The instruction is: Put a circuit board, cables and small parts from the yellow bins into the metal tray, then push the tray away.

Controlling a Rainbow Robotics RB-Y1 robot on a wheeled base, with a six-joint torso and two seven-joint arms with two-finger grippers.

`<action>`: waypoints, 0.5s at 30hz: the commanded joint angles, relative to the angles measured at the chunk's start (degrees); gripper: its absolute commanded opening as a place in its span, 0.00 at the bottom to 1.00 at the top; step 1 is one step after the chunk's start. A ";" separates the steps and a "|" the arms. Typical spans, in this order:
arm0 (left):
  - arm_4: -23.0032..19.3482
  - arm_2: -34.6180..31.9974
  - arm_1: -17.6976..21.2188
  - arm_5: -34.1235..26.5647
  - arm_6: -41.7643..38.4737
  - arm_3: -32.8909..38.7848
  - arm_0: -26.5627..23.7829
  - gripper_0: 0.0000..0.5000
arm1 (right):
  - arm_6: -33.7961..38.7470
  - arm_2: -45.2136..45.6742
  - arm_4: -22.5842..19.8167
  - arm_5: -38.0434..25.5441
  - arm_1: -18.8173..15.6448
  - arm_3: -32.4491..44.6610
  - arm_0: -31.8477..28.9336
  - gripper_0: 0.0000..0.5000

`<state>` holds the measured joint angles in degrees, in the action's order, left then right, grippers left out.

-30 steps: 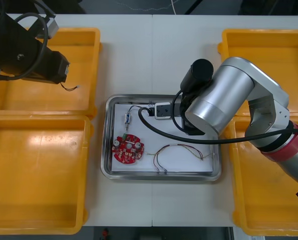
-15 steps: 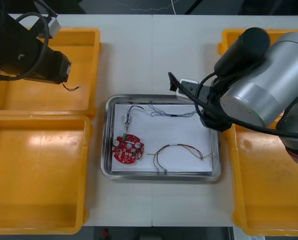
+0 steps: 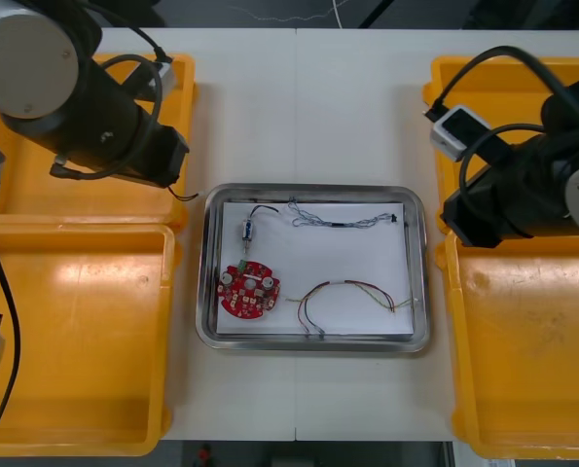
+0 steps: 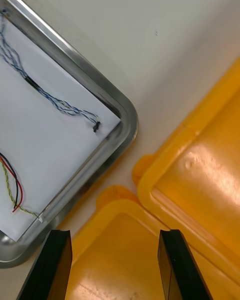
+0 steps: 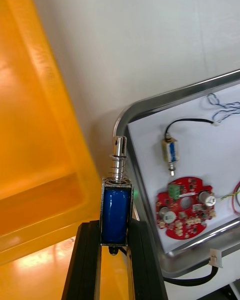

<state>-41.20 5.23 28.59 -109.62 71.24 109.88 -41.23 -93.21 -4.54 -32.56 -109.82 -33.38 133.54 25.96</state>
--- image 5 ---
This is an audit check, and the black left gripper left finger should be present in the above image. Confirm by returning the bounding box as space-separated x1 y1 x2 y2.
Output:
61 219 102 300

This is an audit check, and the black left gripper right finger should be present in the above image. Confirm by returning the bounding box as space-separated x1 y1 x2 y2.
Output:
127 218 169 300

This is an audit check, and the blue label metal solenoid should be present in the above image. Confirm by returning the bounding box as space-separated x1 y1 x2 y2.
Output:
99 135 224 287

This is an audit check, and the round red circuit board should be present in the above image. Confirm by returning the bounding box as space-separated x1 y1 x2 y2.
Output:
155 176 217 241

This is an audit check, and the red green-yellow wire harness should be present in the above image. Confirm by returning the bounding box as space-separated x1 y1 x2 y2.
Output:
220 181 240 217

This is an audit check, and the small metal solenoid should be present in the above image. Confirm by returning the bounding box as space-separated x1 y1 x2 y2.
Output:
160 118 221 178

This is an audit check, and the blue-white twisted wire harness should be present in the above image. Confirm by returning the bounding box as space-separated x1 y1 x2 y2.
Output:
206 92 240 125

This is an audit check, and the yellow-orange plastic bin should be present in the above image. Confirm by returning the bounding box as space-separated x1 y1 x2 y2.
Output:
0 0 103 266
0 234 131 300

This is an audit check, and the steel tray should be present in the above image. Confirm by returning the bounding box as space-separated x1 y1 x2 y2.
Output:
112 68 240 280

